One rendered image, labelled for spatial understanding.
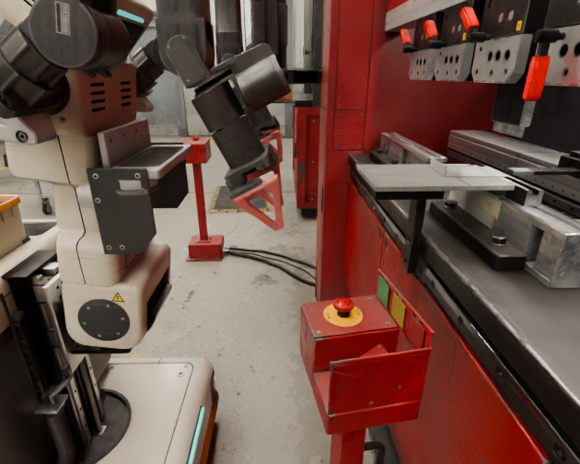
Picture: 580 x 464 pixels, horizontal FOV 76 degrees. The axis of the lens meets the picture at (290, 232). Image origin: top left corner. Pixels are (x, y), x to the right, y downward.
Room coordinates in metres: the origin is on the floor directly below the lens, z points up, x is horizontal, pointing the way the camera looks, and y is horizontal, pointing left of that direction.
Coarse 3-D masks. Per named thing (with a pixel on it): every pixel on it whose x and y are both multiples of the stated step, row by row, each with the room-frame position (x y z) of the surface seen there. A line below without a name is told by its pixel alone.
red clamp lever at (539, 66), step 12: (540, 36) 0.59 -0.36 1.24; (552, 36) 0.59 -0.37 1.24; (564, 36) 0.60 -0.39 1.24; (540, 48) 0.60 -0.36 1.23; (540, 60) 0.59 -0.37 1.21; (528, 72) 0.61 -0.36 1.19; (540, 72) 0.59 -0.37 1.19; (528, 84) 0.60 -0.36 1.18; (540, 84) 0.59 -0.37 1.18; (528, 96) 0.60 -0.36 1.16; (540, 96) 0.60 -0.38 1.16
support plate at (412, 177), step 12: (360, 168) 0.80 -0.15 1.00; (372, 168) 0.80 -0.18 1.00; (384, 168) 0.80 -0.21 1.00; (396, 168) 0.80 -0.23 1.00; (408, 168) 0.80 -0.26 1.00; (420, 168) 0.80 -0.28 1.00; (372, 180) 0.70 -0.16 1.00; (384, 180) 0.70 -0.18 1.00; (396, 180) 0.70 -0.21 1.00; (408, 180) 0.70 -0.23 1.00; (420, 180) 0.70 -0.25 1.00; (432, 180) 0.70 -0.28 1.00; (444, 180) 0.70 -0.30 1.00; (456, 180) 0.70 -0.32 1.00; (468, 180) 0.70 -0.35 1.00; (480, 180) 0.70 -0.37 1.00; (492, 180) 0.70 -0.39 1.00; (504, 180) 0.70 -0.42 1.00
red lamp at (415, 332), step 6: (414, 318) 0.49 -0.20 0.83; (414, 324) 0.49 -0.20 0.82; (420, 324) 0.47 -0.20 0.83; (408, 330) 0.50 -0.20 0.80; (414, 330) 0.48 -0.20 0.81; (420, 330) 0.47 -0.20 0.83; (408, 336) 0.50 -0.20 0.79; (414, 336) 0.48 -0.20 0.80; (420, 336) 0.47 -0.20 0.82; (414, 342) 0.48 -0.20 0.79; (420, 342) 0.46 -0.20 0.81; (420, 348) 0.46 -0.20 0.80
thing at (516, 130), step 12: (504, 84) 0.79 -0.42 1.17; (516, 84) 0.75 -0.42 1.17; (504, 96) 0.78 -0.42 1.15; (516, 96) 0.74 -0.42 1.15; (504, 108) 0.77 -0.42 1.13; (516, 108) 0.73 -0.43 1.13; (528, 108) 0.71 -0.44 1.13; (492, 120) 0.81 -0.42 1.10; (504, 120) 0.76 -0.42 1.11; (516, 120) 0.72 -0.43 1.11; (528, 120) 0.71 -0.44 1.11; (504, 132) 0.77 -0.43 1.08; (516, 132) 0.73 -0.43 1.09
